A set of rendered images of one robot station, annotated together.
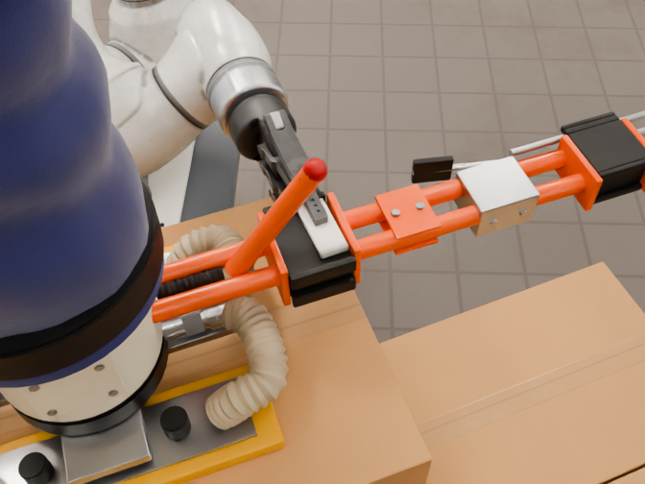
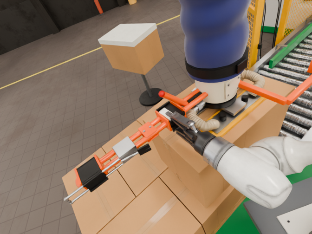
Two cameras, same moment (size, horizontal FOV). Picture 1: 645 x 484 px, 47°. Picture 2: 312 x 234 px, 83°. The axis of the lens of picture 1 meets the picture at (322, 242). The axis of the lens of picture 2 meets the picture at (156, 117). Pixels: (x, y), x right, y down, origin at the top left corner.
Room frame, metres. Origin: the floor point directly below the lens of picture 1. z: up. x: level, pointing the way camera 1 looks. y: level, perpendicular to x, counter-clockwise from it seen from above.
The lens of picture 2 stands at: (0.95, -0.04, 1.69)
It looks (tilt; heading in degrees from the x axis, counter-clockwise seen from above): 44 degrees down; 180
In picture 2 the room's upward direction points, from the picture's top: 23 degrees counter-clockwise
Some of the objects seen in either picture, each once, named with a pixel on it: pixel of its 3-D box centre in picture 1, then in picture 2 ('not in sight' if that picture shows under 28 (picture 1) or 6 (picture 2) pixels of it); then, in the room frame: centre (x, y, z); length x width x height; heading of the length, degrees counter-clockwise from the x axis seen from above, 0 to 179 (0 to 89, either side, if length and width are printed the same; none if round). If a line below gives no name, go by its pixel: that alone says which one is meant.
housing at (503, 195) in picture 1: (494, 196); (126, 149); (0.54, -0.19, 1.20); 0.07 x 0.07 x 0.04; 20
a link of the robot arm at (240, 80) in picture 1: (250, 103); (217, 152); (0.69, 0.09, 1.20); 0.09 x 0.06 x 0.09; 113
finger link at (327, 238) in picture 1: (322, 227); (167, 113); (0.48, 0.00, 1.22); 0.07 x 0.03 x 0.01; 23
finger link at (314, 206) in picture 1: (312, 197); (170, 113); (0.50, 0.01, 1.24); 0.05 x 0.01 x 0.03; 23
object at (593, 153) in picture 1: (606, 163); (91, 172); (0.58, -0.32, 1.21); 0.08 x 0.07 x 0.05; 110
